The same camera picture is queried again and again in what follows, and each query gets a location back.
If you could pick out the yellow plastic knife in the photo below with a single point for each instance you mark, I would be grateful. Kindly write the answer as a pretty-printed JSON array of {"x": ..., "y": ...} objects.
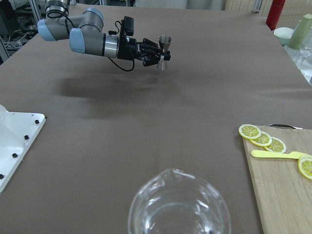
[{"x": 268, "y": 154}]

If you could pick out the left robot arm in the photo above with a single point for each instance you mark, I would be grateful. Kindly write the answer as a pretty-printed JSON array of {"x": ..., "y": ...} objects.
[{"x": 85, "y": 35}]

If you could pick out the lemon slice middle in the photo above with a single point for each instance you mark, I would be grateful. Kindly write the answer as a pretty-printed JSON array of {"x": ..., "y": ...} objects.
[{"x": 264, "y": 140}]

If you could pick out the white bowl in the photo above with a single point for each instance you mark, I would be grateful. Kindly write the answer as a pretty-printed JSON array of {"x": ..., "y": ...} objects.
[{"x": 283, "y": 34}]

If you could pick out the steel jigger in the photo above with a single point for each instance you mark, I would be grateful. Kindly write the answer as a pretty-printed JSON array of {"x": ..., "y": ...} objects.
[{"x": 164, "y": 43}]

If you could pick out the wooden cutting board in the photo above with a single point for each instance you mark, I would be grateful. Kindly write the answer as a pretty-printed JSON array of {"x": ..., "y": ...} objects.
[{"x": 283, "y": 194}]

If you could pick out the wine glass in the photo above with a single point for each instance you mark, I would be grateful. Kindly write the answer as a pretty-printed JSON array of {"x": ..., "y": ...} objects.
[{"x": 305, "y": 61}]

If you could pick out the red cylinder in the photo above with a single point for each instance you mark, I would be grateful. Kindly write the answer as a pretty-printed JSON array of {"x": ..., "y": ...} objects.
[{"x": 274, "y": 13}]

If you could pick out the clear glass measuring cup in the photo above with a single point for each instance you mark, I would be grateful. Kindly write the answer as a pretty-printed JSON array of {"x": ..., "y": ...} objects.
[{"x": 174, "y": 202}]

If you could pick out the lemon slice by knife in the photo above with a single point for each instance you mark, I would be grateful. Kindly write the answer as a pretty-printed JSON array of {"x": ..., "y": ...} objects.
[{"x": 305, "y": 166}]

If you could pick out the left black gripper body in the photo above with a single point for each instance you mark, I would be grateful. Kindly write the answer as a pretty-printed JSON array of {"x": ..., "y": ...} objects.
[{"x": 128, "y": 49}]

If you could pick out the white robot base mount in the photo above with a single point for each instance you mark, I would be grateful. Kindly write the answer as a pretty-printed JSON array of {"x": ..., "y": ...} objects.
[{"x": 18, "y": 130}]

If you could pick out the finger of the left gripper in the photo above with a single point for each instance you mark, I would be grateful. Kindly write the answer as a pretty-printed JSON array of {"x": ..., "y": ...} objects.
[
  {"x": 155, "y": 59},
  {"x": 150, "y": 48}
]

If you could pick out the lemon slice near knife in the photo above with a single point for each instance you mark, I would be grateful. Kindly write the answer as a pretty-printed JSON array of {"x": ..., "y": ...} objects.
[{"x": 276, "y": 145}]

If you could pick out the lemon slice end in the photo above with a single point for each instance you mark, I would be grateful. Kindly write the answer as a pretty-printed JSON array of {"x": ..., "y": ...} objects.
[{"x": 249, "y": 131}]

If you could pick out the green cup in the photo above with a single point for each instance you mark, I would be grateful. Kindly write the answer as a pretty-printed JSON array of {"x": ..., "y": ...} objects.
[{"x": 301, "y": 30}]

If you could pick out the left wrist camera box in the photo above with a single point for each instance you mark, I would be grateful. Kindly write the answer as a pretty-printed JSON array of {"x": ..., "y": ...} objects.
[{"x": 127, "y": 26}]

